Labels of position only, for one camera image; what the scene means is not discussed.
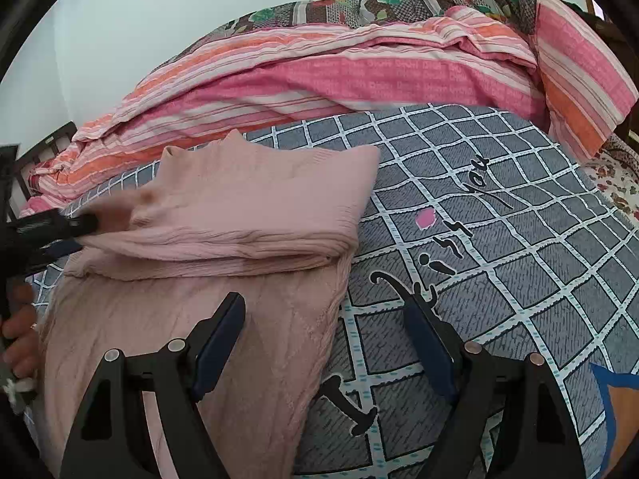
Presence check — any pink orange striped quilt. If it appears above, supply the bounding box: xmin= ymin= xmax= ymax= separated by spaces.
xmin=27 ymin=7 xmax=550 ymax=213

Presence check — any pink knit sweater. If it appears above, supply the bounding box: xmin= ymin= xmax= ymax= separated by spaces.
xmin=37 ymin=130 xmax=381 ymax=479

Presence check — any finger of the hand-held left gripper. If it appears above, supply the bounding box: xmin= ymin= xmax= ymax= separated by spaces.
xmin=30 ymin=239 xmax=84 ymax=266
xmin=20 ymin=212 xmax=99 ymax=247

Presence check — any white floral bedsheet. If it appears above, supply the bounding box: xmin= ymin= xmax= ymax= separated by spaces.
xmin=581 ymin=135 xmax=639 ymax=226

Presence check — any dark wooden headboard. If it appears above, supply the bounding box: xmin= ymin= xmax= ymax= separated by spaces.
xmin=566 ymin=0 xmax=631 ymax=47

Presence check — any dark wooden bed rail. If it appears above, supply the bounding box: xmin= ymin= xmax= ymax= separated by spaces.
xmin=14 ymin=122 xmax=78 ymax=216

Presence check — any brown floral patchwork quilt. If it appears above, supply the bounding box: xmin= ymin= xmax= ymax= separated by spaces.
xmin=170 ymin=0 xmax=546 ymax=57

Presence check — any person's left hand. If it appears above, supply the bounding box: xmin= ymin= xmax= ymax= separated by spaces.
xmin=0 ymin=283 xmax=42 ymax=381

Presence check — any grey checked blanket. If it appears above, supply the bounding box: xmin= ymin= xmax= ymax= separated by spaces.
xmin=25 ymin=102 xmax=639 ymax=479

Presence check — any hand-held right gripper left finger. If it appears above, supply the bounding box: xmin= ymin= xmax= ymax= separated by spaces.
xmin=60 ymin=292 xmax=246 ymax=479

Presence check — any pink striped pillow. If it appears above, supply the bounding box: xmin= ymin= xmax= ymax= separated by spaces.
xmin=533 ymin=0 xmax=639 ymax=163

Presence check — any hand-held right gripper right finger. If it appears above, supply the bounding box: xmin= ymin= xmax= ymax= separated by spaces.
xmin=399 ymin=293 xmax=585 ymax=479

